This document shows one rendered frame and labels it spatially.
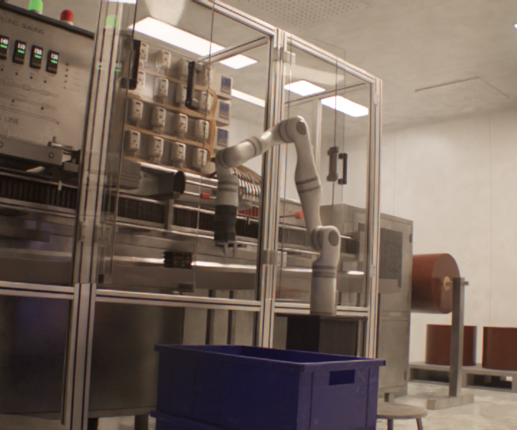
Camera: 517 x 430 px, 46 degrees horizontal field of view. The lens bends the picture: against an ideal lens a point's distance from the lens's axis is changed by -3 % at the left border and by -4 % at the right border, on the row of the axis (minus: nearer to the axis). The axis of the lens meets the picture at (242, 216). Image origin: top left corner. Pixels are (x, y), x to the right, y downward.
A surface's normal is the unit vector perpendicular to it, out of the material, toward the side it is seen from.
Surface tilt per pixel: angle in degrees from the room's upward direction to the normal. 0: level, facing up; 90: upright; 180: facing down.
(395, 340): 90
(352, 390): 90
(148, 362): 90
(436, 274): 90
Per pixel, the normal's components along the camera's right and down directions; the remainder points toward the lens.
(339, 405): 0.71, -0.06
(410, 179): -0.72, -0.14
